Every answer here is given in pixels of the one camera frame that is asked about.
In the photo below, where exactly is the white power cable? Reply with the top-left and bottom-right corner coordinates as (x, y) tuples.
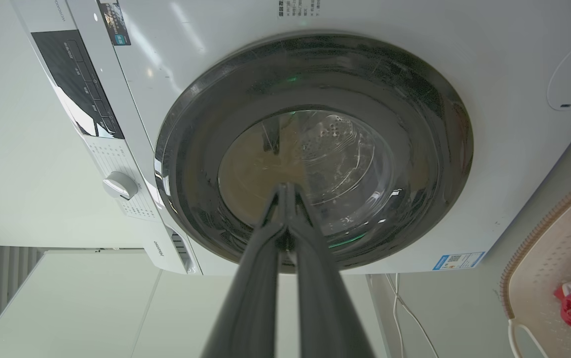
(385, 273), (439, 358)

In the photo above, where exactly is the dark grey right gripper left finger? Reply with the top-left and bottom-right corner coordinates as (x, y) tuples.
(201, 183), (287, 358)

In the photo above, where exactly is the blue energy label sticker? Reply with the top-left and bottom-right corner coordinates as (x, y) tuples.
(433, 252), (486, 271)

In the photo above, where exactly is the round dark washing machine door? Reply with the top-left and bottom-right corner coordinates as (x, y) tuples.
(154, 33), (474, 273)

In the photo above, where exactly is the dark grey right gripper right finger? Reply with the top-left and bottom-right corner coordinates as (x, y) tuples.
(285, 183), (377, 358)

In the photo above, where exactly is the beige plastic laundry basket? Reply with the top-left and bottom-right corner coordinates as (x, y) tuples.
(500, 176), (571, 358)

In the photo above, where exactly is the silver washing machine dial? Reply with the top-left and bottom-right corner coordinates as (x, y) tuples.
(102, 172), (139, 200)

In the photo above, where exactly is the white front-load washing machine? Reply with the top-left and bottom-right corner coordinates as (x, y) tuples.
(11, 0), (571, 276)

